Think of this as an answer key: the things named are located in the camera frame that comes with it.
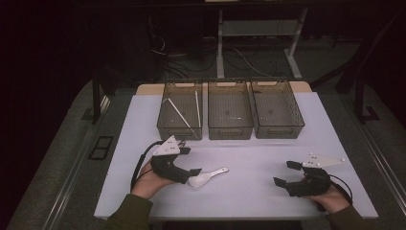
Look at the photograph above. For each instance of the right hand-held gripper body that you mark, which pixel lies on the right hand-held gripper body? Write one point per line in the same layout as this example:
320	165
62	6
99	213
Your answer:
314	183

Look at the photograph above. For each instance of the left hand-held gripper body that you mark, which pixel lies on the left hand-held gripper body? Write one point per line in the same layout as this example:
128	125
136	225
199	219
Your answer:
169	169

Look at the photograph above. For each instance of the white ceramic spoon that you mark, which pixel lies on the white ceramic spoon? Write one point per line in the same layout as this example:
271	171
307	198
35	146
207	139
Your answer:
199	180

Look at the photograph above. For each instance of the smoky transparent plastic bin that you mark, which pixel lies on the smoky transparent plastic bin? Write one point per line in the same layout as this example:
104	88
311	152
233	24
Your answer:
230	132
277	131
169	132

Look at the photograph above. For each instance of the white chopstick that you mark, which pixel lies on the white chopstick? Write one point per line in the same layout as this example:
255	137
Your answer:
198	108
180	117

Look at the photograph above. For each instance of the person's right hand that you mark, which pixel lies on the person's right hand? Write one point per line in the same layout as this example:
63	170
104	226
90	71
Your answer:
333	199

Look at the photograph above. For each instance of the person's left hand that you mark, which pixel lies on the person's left hand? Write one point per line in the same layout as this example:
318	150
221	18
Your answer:
148	183

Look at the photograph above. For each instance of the black metal stand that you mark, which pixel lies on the black metal stand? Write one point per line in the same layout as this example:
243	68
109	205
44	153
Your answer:
360	96

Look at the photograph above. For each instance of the black rectangular floor frame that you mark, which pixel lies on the black rectangular floor frame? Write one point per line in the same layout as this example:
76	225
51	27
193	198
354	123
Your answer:
95	147

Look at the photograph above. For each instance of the white metal desk frame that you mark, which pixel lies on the white metal desk frame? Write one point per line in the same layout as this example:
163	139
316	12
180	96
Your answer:
220	48

